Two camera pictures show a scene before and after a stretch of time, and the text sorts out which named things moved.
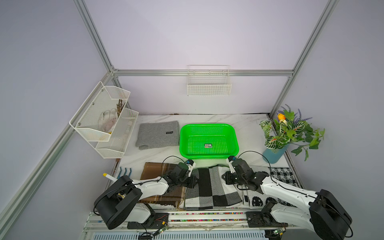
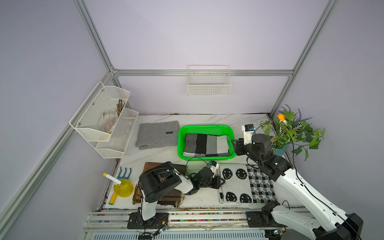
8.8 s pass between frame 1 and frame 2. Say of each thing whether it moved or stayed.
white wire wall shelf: stayed
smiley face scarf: moved
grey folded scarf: stayed
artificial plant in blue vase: stayed
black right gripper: moved
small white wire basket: stayed
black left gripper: moved
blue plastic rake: stayed
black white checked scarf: moved
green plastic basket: stayed
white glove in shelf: stayed
